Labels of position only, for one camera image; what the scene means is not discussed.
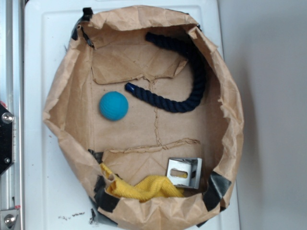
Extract dark blue rope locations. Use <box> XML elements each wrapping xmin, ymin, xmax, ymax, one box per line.
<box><xmin>124</xmin><ymin>32</ymin><xmax>207</xmax><ymax>114</ymax></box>

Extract aluminium frame rail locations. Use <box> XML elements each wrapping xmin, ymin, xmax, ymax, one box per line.
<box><xmin>0</xmin><ymin>0</ymin><xmax>24</xmax><ymax>230</ymax></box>

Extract yellow cloth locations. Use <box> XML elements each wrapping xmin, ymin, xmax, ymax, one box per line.
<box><xmin>100</xmin><ymin>163</ymin><xmax>184</xmax><ymax>202</ymax></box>

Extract metal angle bracket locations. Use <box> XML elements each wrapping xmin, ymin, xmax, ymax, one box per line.
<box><xmin>166</xmin><ymin>158</ymin><xmax>202</xmax><ymax>189</ymax></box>

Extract black mounting plate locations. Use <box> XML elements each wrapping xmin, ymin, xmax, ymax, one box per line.
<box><xmin>0</xmin><ymin>103</ymin><xmax>14</xmax><ymax>175</ymax></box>

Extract teal rubber ball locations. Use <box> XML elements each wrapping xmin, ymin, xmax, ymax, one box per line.
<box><xmin>99</xmin><ymin>92</ymin><xmax>129</xmax><ymax>121</ymax></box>

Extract brown paper bag bin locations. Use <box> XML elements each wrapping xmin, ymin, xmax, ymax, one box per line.
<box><xmin>43</xmin><ymin>5</ymin><xmax>244</xmax><ymax>230</ymax></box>

